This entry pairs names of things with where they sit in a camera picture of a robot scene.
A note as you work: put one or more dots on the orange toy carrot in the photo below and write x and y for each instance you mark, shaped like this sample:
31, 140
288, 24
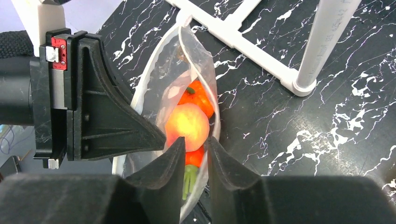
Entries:
193, 161

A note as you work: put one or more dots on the small orange pumpkin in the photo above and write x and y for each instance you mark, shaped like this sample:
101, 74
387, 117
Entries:
196, 94

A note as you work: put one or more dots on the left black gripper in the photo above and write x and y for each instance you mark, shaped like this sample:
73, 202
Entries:
80, 113

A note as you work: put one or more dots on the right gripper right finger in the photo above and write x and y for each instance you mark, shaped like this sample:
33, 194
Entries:
240, 196

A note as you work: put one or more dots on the pink toy peach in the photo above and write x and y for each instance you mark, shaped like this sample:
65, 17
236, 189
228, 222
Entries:
190, 122

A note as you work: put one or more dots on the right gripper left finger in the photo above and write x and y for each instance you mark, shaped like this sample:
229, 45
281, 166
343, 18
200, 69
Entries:
151, 195

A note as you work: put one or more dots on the clear zip top bag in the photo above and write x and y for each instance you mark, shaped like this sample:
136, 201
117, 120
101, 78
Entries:
177, 61

